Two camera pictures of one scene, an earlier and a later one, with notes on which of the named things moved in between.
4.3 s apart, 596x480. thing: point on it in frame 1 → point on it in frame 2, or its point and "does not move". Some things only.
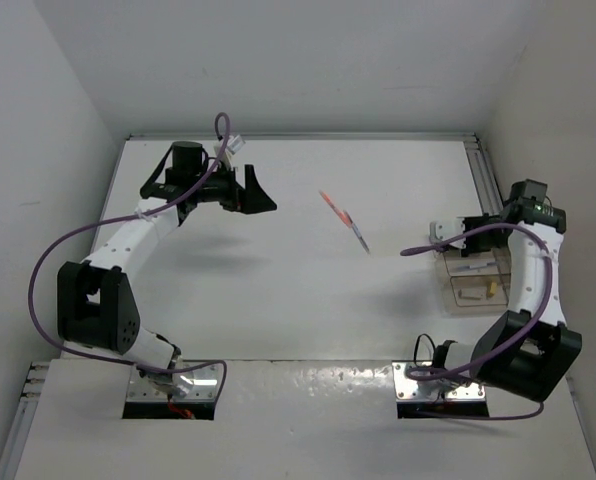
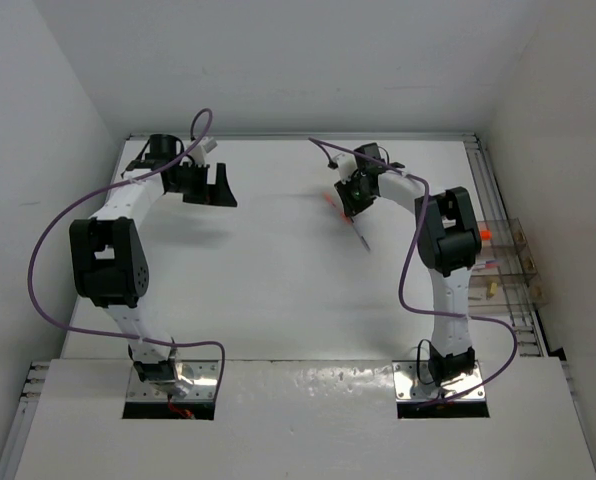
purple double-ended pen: (360, 238) does not move
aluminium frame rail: (361, 136) does not move
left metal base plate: (204, 388) does not move
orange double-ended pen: (343, 215) does not move
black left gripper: (247, 199) → (211, 194)
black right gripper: (470, 249) → (352, 207)
